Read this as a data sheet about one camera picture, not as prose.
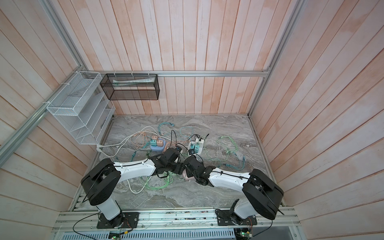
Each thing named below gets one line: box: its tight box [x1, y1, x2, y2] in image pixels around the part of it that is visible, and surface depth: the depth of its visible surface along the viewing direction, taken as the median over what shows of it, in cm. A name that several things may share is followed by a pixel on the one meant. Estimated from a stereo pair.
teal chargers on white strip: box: [190, 143, 200, 153], surface depth 95 cm
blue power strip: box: [150, 138, 166, 152], surface depth 100 cm
